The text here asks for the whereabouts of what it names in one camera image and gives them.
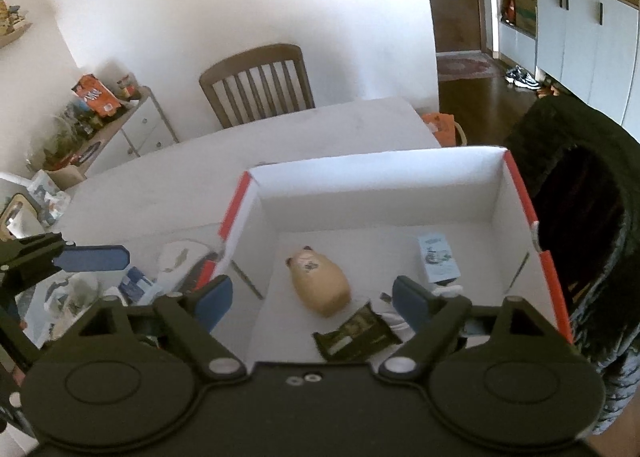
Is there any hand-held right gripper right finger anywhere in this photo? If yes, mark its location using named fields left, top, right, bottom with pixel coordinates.
left=378, top=276, right=571, bottom=383

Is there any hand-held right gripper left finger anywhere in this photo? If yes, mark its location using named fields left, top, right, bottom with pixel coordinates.
left=75, top=275, right=249, bottom=383

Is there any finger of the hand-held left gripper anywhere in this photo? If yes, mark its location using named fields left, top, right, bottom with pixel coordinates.
left=0, top=233, right=131, bottom=288
left=0, top=309, right=43, bottom=363

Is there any white cable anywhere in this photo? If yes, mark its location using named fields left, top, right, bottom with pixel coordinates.
left=380, top=282, right=463, bottom=338

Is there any blue and white packet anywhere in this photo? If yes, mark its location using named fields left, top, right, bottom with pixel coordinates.
left=117, top=265, right=166, bottom=305

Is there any small white blue box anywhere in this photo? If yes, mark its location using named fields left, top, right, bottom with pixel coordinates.
left=417, top=233, right=461, bottom=285

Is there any dark snack packet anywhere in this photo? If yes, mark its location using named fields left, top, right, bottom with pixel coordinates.
left=312, top=302, right=403, bottom=363

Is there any beige hamster toy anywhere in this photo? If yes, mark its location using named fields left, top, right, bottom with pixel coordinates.
left=286, top=245, right=351, bottom=319

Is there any red cardboard box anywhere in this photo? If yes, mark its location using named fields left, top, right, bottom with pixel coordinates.
left=218, top=146, right=575, bottom=368

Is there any white desktop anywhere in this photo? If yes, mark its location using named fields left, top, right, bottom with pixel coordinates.
left=15, top=97, right=443, bottom=368

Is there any white patterned bag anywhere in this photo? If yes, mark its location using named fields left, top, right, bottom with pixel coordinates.
left=27, top=169, right=71, bottom=228

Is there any large glass jar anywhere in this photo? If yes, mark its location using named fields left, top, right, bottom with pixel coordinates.
left=27, top=114, right=86, bottom=170

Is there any white side cabinet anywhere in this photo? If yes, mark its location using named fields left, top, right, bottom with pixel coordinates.
left=75, top=87, right=180, bottom=178

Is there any orange snack bag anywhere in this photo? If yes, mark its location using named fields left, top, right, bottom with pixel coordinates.
left=71, top=74, right=123, bottom=118

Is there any black puffer jacket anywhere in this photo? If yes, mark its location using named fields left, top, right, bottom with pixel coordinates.
left=502, top=96, right=640, bottom=435

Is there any patterned door rug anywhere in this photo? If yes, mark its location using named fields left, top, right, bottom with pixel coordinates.
left=436, top=53, right=501, bottom=82

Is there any brown wooden chair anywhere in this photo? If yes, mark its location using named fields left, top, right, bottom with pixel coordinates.
left=199, top=43, right=316, bottom=129

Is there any pair of sneakers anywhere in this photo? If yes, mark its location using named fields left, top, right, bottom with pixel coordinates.
left=505, top=66, right=541, bottom=89

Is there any golden ornament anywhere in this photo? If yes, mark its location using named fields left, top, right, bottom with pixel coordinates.
left=0, top=0, right=28, bottom=32

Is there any brown cardboard carton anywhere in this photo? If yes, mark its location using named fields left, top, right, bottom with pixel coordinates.
left=512, top=0, right=537, bottom=32

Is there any wooden wall shelf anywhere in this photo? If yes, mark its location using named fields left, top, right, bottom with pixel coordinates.
left=0, top=22, right=33, bottom=50

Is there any white and wood wall cabinet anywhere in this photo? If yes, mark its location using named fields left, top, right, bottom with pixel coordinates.
left=492, top=0, right=640, bottom=142

